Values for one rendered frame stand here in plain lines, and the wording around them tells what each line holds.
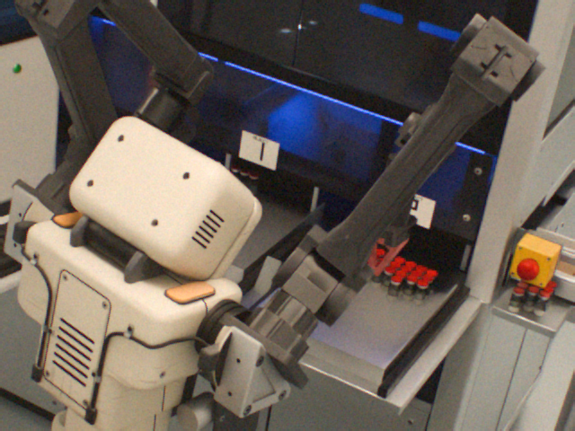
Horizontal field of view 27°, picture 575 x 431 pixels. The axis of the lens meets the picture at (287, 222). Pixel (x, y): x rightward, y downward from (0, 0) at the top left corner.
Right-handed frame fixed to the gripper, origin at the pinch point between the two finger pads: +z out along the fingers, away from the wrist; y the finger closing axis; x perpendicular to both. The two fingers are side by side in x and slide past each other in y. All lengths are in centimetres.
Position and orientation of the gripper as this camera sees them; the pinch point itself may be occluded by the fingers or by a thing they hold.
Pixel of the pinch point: (375, 269)
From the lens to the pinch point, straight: 194.0
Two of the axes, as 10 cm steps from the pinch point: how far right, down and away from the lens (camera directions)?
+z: -2.2, 9.1, 3.6
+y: 4.3, -2.4, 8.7
